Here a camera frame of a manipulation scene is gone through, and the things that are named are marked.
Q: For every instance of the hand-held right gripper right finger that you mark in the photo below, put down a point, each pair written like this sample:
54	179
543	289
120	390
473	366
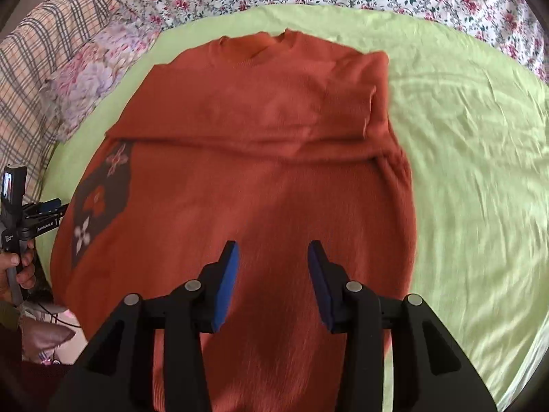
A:
321	285

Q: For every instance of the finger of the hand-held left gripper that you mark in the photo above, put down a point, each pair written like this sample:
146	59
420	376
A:
61	211
50	204

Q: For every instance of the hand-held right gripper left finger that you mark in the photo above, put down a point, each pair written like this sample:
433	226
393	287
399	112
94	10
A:
225	285

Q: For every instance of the rust orange towel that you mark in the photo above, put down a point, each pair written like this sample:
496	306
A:
257	189

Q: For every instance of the person's left hand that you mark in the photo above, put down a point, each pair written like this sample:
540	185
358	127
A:
19	266

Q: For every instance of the pinkish brown cloth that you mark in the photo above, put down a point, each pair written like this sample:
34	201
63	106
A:
43	338

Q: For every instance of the purple floral pillow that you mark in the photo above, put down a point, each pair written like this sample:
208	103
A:
94	77

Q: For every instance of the plaid blanket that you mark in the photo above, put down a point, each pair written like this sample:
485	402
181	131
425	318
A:
38	51

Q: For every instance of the light green bed sheet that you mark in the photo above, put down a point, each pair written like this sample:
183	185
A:
463	180

